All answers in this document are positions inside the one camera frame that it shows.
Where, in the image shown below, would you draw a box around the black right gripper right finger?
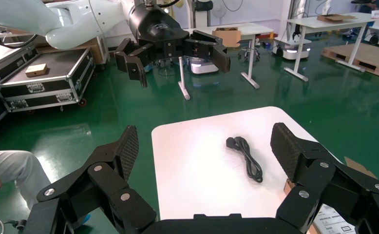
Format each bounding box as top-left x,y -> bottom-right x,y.
270,122 -> 379,234

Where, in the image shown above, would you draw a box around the black power cable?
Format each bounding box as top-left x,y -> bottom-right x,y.
226,136 -> 264,184

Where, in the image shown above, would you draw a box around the wooden crate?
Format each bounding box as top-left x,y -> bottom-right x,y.
36,37 -> 108,65

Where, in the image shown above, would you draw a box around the wooden pallet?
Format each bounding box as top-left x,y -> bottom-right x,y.
321,42 -> 379,79

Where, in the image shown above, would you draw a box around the white metal-leg table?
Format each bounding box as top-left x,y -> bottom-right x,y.
178,22 -> 274,101

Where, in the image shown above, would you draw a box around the large black flight case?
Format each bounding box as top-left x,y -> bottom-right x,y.
0,43 -> 40,139

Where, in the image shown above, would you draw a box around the white printed instruction sheet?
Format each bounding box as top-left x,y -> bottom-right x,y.
313,204 -> 358,234

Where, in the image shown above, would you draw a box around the small wooden block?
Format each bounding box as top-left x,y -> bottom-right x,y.
25,63 -> 48,78

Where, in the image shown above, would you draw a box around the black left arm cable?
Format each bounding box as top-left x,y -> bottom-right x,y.
0,32 -> 39,50

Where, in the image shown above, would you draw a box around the metal swivel stool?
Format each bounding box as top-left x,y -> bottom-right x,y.
238,39 -> 261,62

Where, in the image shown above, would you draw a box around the tall open cardboard carton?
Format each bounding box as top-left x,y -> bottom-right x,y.
212,27 -> 242,48

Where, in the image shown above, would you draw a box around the flat cardboard carton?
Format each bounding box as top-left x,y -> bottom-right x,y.
317,14 -> 358,23

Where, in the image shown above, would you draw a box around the white table frame legs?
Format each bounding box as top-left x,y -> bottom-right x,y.
284,12 -> 379,82

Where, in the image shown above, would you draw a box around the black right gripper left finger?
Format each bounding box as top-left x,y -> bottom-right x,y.
24,125 -> 158,234

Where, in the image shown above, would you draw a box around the person leg white trousers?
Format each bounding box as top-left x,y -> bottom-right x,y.
0,150 -> 51,211

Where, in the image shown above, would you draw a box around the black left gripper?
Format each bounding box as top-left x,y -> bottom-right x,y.
114,3 -> 231,88

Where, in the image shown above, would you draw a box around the brown cardboard storage box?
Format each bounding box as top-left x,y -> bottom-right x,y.
284,156 -> 379,234

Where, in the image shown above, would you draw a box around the black aluminium-edged flight case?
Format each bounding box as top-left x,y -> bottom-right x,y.
0,46 -> 96,114

